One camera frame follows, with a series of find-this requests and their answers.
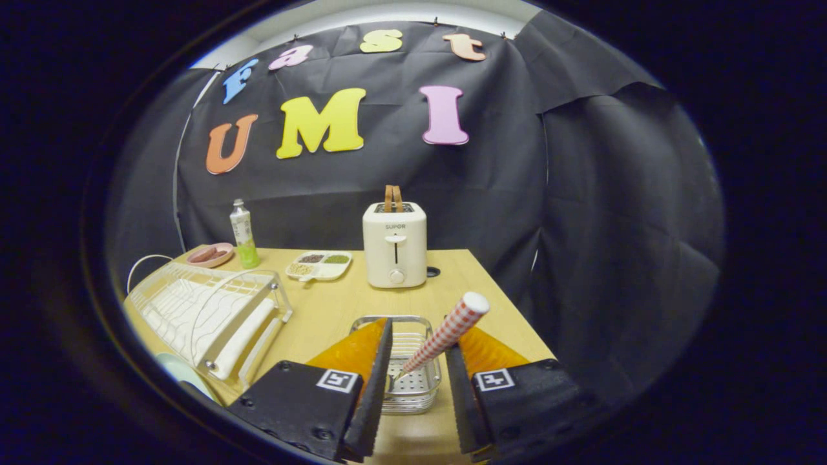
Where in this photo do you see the spoon with pink checked handle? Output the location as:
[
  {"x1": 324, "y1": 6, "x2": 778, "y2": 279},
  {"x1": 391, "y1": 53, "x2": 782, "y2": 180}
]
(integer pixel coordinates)
[{"x1": 394, "y1": 291, "x2": 490, "y2": 382}]

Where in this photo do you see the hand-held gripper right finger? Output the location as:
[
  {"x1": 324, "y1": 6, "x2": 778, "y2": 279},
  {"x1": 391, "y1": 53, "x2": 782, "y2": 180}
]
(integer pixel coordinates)
[{"x1": 445, "y1": 326, "x2": 602, "y2": 462}]

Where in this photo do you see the pink plate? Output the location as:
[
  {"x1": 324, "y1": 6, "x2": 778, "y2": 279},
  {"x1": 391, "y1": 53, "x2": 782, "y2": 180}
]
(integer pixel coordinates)
[{"x1": 186, "y1": 242, "x2": 235, "y2": 269}]

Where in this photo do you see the pale green plate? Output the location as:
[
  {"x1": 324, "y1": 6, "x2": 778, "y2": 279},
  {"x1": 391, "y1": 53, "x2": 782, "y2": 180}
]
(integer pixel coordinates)
[{"x1": 155, "y1": 352, "x2": 220, "y2": 404}]

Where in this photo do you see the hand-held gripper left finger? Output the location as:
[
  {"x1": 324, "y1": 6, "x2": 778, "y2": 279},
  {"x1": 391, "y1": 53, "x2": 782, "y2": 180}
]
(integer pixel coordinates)
[{"x1": 226, "y1": 316, "x2": 395, "y2": 462}]

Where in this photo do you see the cream toaster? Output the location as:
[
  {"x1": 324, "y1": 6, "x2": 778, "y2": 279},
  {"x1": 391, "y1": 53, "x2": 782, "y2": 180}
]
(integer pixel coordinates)
[{"x1": 362, "y1": 201, "x2": 428, "y2": 289}]

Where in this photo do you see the black backdrop cloth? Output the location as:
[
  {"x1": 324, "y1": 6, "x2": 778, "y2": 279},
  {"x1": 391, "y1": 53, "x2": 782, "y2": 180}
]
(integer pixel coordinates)
[{"x1": 107, "y1": 10, "x2": 724, "y2": 414}]

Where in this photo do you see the clear bottle with green liquid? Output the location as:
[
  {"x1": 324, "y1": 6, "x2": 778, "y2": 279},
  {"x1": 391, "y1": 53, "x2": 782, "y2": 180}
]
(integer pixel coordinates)
[{"x1": 230, "y1": 198, "x2": 261, "y2": 269}]

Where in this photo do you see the white wire dish rack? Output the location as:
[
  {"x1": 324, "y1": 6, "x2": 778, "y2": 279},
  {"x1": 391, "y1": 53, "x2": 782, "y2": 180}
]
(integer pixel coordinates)
[{"x1": 126, "y1": 254, "x2": 293, "y2": 388}]

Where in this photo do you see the small metal wire basket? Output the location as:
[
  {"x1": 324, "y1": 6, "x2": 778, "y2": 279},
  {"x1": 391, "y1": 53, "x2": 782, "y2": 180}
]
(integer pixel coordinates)
[{"x1": 349, "y1": 315, "x2": 443, "y2": 415}]

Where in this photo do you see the white divided snack tray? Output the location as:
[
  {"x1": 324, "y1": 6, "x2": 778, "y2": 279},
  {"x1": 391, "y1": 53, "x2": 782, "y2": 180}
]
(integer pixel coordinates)
[{"x1": 286, "y1": 251, "x2": 353, "y2": 282}]

